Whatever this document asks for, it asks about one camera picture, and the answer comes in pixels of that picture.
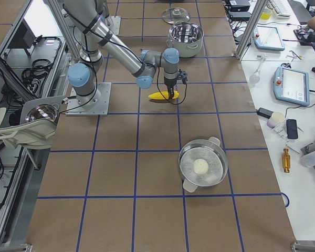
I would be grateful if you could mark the pale green electric pot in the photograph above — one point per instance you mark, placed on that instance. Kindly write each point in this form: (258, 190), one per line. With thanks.
(186, 37)

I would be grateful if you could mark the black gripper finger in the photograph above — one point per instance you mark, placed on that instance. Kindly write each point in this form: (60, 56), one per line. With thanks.
(170, 90)

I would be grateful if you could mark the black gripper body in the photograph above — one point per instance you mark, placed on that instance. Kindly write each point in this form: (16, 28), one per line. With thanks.
(169, 84)

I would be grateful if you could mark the glass lid with gold knob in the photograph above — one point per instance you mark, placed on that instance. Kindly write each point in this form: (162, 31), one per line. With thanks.
(175, 14)

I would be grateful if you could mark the aluminium frame post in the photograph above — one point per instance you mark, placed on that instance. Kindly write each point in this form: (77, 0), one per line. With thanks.
(257, 11)

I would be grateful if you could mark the black power adapter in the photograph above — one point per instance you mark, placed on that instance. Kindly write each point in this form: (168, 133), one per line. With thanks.
(265, 113)

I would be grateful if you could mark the white plastic tray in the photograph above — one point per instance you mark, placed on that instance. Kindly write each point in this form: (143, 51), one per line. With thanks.
(37, 134)

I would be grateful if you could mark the teach pendant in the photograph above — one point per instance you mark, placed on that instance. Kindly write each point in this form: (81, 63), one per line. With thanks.
(292, 86)
(268, 38)

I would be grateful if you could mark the teach pendant near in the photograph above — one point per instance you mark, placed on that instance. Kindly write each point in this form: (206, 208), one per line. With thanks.
(292, 86)

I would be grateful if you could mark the steel steamer pot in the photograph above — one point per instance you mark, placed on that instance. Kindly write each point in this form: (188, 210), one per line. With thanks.
(210, 150)

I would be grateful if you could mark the gold metal connector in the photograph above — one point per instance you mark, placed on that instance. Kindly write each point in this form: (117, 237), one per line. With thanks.
(286, 161)

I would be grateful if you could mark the white purple cup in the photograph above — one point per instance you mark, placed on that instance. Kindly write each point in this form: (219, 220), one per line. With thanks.
(275, 119)

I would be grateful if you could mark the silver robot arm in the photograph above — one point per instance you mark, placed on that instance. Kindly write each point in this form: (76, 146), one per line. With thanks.
(90, 17)
(106, 14)

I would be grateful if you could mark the yellow corn cob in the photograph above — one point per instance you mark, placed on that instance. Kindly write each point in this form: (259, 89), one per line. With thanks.
(162, 95)

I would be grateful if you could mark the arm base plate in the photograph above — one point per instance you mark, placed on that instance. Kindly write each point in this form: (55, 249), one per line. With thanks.
(113, 23)
(99, 105)

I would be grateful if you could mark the teach pendant far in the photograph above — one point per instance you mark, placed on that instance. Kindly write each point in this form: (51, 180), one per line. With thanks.
(268, 38)

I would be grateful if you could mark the white steamed bun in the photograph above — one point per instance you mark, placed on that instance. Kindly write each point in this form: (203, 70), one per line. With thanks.
(200, 166)

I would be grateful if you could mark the steel bowl on tray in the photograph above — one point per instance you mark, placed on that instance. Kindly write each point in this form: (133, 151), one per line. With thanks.
(40, 113)

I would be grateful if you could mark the black smartphone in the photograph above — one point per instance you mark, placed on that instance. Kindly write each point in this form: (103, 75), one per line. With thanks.
(292, 129)

